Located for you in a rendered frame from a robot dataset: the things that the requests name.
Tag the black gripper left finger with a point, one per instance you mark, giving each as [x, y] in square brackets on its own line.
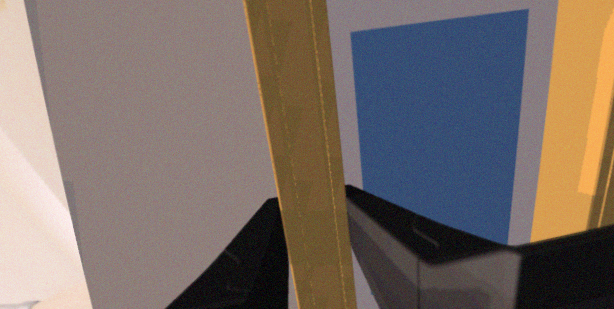
[252, 271]

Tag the grey wall panel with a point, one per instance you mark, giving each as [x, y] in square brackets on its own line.
[159, 135]

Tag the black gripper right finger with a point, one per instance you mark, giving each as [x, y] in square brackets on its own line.
[411, 262]

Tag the gold picture frame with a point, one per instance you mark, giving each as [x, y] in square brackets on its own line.
[494, 117]

